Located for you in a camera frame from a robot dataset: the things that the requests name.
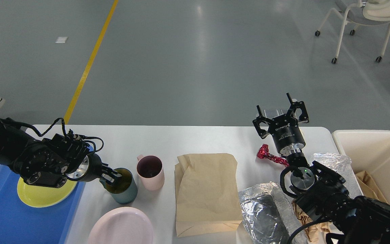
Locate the beige waste bin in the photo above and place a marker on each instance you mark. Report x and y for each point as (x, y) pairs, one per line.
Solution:
(369, 150)

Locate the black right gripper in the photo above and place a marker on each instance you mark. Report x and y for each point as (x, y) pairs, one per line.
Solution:
(285, 132)

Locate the teal mug yellow inside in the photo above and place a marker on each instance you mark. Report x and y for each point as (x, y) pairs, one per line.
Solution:
(125, 191)

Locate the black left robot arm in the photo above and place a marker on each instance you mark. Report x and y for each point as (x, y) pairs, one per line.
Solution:
(52, 162)

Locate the red foil wrapper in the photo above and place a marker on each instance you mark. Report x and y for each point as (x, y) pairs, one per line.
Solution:
(263, 153)

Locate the white chair on wheels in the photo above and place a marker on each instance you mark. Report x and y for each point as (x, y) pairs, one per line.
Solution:
(360, 13)

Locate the pink mug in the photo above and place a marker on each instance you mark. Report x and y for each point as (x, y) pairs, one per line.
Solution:
(151, 172)

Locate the blue plastic tray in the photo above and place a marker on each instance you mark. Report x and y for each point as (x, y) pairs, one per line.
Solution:
(23, 224)

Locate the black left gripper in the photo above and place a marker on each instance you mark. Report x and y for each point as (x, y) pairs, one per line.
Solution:
(91, 168)

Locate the yellow plate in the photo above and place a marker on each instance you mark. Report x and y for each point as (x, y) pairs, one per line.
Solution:
(36, 196)

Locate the floor socket plates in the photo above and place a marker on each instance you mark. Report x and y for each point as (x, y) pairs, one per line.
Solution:
(273, 113)

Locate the crumpled foil sheet right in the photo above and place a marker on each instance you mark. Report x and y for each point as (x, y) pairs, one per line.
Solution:
(341, 164)

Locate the brown paper in bin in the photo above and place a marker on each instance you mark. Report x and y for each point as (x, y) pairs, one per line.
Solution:
(369, 187)

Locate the white floor label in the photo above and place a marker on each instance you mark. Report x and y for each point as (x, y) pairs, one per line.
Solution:
(61, 40)

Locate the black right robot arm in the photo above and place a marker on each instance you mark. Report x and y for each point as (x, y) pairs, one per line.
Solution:
(318, 190)

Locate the crumpled brown paper ball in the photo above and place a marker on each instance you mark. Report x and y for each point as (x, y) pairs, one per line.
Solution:
(314, 233)

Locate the pink plate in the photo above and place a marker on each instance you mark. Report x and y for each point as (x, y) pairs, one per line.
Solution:
(123, 225)

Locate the brown paper bag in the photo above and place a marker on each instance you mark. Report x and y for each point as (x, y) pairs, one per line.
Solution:
(206, 198)

